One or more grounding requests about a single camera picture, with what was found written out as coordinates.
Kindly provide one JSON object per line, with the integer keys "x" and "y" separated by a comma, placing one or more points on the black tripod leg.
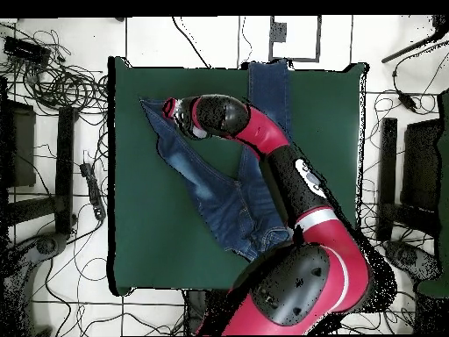
{"x": 407, "y": 50}

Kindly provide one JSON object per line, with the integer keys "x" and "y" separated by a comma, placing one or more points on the grey rectangular floor frame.
{"x": 318, "y": 38}

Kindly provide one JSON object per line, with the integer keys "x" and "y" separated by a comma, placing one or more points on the black power adapter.
{"x": 407, "y": 100}

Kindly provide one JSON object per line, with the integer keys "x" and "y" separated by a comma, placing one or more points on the dark green table cloth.
{"x": 147, "y": 238}

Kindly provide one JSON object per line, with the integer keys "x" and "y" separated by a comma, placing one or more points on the black power strip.
{"x": 93, "y": 189}

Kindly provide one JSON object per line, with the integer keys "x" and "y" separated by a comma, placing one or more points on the black slanted crossbar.
{"x": 31, "y": 210}

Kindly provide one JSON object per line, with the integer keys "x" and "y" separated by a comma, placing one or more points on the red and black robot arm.
{"x": 301, "y": 210}

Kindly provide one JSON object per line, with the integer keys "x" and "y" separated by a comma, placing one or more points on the grey floor plate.
{"x": 279, "y": 32}

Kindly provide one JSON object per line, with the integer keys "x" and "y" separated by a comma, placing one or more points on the green cloth sheet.
{"x": 444, "y": 175}

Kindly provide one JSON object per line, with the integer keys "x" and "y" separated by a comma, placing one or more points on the black box device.
{"x": 26, "y": 49}

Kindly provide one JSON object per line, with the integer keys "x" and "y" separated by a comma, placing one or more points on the black stand base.
{"x": 407, "y": 256}
{"x": 49, "y": 244}

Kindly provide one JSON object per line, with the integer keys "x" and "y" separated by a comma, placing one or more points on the dark flat panel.
{"x": 421, "y": 158}
{"x": 24, "y": 147}

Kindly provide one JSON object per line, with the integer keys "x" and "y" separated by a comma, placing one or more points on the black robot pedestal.
{"x": 200, "y": 312}

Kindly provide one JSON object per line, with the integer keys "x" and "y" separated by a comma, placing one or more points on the blue denim jeans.
{"x": 224, "y": 203}

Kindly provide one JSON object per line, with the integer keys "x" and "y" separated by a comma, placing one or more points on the black upright bar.
{"x": 65, "y": 168}
{"x": 388, "y": 175}

